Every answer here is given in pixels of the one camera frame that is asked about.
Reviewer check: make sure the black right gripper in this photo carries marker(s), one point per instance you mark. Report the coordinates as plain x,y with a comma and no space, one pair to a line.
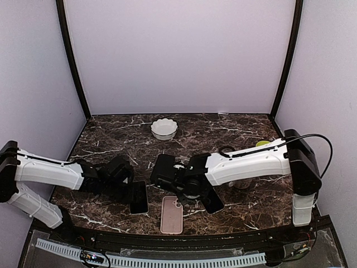
182,198

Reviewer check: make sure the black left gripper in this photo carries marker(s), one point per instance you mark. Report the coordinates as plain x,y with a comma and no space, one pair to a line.
126,200

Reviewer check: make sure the silver smartphone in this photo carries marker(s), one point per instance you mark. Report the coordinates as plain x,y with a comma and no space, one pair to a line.
139,202

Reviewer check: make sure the clear phone case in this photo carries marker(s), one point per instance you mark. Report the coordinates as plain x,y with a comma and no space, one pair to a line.
214,203

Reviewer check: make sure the pink phone case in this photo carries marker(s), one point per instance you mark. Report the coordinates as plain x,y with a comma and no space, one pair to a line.
171,216

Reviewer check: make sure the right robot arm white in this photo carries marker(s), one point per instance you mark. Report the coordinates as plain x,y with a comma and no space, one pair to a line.
289,155

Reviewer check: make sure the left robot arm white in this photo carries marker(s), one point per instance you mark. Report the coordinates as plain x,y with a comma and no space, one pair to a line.
113,179

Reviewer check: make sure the white patterned mug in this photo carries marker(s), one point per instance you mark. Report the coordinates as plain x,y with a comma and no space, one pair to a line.
240,184

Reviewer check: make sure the white scalloped ceramic bowl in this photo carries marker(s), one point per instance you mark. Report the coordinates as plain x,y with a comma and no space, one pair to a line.
164,129

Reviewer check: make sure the green circuit board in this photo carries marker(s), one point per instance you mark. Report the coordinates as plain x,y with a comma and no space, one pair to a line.
91,258

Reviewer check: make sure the green bowl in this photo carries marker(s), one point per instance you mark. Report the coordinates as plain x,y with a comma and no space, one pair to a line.
262,143

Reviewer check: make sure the black front rail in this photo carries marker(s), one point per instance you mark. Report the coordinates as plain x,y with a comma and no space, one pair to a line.
112,228

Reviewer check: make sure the white slotted cable duct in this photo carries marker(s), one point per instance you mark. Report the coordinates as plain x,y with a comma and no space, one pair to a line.
141,258

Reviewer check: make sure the black frame post left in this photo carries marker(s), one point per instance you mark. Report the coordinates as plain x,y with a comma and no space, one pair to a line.
61,13

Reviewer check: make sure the black frame post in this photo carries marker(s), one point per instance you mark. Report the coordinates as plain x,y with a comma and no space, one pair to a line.
288,59
61,13

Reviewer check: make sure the black frame post right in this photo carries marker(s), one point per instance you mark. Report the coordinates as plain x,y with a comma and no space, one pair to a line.
288,59

